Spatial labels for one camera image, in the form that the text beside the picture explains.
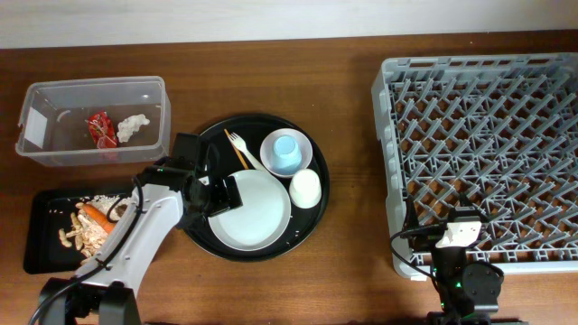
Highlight wooden chopstick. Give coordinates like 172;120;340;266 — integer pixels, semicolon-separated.
224;128;249;170

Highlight black rectangular tray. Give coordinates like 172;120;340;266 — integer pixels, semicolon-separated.
23;181;158;275

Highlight white plastic fork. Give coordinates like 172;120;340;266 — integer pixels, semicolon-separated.
228;133;267;172

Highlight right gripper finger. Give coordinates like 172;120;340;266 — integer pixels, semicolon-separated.
404;195;420;228
458;193;480;218

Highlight rice and pasta leftovers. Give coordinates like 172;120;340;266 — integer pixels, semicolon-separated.
58;195;130;265

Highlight grey plate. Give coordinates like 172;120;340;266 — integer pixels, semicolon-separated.
209;170;292;252

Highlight red snack wrapper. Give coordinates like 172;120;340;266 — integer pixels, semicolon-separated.
86;111;118;149

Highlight round black serving tray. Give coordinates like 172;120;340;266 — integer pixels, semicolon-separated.
185;114;330;262

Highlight white cup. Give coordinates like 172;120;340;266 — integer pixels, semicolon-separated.
289;169;322;209

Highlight white bowl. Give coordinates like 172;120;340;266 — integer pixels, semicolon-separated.
260;128;312;178

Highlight white napkin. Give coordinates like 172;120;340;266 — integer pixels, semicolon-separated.
117;114;150;143

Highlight grey dishwasher rack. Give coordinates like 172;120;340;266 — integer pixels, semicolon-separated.
371;52;577;274

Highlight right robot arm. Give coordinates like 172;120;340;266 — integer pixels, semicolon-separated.
402;194;504;325

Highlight orange carrot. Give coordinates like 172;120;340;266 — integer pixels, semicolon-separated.
81;204;115;234

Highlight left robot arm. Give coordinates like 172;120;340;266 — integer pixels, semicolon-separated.
30;133;242;324

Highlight light blue cup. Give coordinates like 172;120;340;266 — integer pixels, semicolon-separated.
272;135;302;174

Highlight clear plastic bin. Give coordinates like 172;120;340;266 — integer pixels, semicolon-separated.
15;76;171;167

